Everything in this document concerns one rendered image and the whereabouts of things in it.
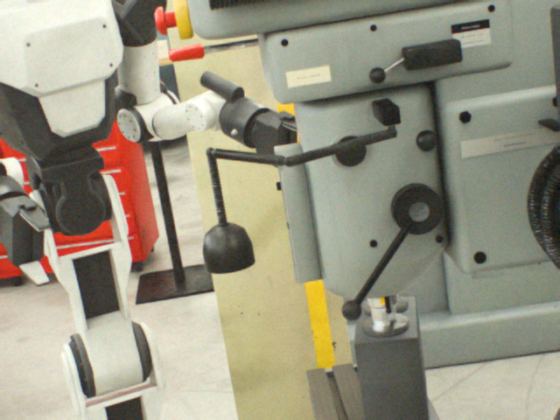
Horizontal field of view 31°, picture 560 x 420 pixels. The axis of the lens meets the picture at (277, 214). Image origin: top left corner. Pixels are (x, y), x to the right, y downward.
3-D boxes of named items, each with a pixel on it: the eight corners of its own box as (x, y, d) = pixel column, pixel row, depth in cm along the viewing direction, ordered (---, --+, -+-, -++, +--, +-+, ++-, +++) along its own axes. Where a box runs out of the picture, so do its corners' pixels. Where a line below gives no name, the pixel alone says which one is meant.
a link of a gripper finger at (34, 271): (52, 279, 165) (37, 260, 169) (34, 283, 163) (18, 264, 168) (52, 287, 166) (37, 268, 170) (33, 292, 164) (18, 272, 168)
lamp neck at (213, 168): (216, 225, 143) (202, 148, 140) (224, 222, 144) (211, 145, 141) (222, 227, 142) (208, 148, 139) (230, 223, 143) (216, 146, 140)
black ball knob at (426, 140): (419, 155, 140) (416, 133, 139) (415, 150, 143) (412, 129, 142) (441, 151, 140) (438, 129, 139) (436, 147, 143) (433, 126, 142)
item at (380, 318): (373, 318, 197) (369, 291, 195) (397, 316, 196) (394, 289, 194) (372, 327, 192) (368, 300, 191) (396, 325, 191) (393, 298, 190)
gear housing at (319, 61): (276, 108, 137) (264, 34, 135) (264, 84, 161) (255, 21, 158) (519, 67, 138) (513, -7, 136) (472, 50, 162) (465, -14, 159)
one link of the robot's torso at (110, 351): (72, 391, 227) (24, 189, 218) (148, 368, 232) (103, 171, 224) (84, 410, 213) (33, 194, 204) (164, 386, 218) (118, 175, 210)
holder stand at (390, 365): (366, 434, 194) (352, 337, 189) (368, 383, 215) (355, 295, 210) (430, 429, 193) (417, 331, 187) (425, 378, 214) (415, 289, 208)
